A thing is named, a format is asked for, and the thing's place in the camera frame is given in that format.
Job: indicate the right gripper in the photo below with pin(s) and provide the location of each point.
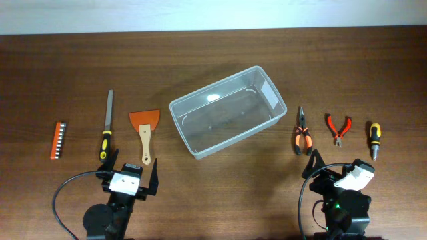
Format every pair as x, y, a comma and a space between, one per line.
327, 179

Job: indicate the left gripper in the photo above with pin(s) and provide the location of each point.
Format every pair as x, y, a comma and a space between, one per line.
143, 193

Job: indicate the small red side cutters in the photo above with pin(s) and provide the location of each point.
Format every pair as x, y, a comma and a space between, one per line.
338, 134

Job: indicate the orange black needle-nose pliers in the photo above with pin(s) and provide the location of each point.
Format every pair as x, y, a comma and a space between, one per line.
302, 132

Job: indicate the yellow black handled file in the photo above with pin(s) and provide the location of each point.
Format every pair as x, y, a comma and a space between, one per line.
104, 151

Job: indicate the orange scraper wooden handle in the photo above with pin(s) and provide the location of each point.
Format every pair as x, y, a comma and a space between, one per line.
144, 122

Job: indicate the yellow black stubby screwdriver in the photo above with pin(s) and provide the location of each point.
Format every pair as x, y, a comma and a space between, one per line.
375, 135

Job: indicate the orange screwdriver bit holder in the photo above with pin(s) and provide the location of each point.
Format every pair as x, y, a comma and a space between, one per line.
57, 140

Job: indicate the clear plastic container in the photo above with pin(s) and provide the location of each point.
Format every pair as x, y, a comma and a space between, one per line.
227, 111

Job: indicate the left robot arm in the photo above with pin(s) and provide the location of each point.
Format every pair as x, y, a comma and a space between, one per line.
110, 220

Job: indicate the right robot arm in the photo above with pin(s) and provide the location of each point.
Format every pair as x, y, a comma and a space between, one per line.
344, 206

